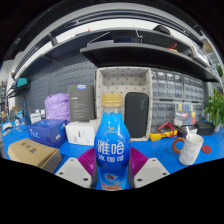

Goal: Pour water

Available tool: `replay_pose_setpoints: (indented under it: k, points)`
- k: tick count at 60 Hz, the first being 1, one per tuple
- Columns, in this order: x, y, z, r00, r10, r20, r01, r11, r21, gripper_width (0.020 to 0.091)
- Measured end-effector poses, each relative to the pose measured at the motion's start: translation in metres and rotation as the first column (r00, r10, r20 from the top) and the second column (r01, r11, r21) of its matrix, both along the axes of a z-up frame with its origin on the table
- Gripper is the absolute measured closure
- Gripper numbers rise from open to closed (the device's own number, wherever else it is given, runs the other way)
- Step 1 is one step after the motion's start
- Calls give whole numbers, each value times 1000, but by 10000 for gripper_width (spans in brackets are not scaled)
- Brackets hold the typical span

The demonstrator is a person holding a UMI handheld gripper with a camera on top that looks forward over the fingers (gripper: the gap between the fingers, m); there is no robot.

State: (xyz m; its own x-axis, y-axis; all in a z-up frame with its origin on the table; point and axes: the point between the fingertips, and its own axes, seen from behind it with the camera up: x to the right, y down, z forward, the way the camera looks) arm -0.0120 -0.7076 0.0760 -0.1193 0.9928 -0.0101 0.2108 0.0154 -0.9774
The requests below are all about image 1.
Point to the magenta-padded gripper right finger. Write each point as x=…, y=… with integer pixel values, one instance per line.
x=150, y=171

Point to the grey small-parts drawer cabinet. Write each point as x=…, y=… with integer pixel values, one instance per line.
x=166, y=84
x=193, y=88
x=199, y=111
x=162, y=113

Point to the black box with white label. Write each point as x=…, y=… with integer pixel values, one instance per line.
x=182, y=130

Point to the white spoon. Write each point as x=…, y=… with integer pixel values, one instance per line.
x=188, y=132

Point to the purple plastic bag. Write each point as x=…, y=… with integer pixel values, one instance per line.
x=57, y=106

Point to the blue carton box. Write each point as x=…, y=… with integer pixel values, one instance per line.
x=46, y=131

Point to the clear organiser box, coloured parts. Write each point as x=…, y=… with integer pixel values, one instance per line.
x=185, y=114

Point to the brown cardboard box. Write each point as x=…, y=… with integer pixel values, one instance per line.
x=31, y=151

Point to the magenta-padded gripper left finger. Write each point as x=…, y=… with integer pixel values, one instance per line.
x=75, y=171

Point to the black zip case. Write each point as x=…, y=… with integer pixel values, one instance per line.
x=136, y=115

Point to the black overhead shelf unit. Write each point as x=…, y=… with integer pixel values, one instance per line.
x=140, y=55

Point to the dark grey upright box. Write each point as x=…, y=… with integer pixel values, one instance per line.
x=81, y=103

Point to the small white carton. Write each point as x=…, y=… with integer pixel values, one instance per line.
x=35, y=117

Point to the white carton box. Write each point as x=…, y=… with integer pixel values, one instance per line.
x=81, y=133

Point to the flat round red coaster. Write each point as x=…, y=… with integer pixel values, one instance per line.
x=206, y=149

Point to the yellow multimeter with red leads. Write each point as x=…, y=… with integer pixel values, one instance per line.
x=160, y=135

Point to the blue drink bottle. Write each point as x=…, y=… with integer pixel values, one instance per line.
x=112, y=143

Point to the green potted plant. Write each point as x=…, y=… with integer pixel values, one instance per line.
x=215, y=106

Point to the flat black case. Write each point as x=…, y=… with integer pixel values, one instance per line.
x=205, y=128

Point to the white shelf unit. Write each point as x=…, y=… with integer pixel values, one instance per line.
x=215, y=60

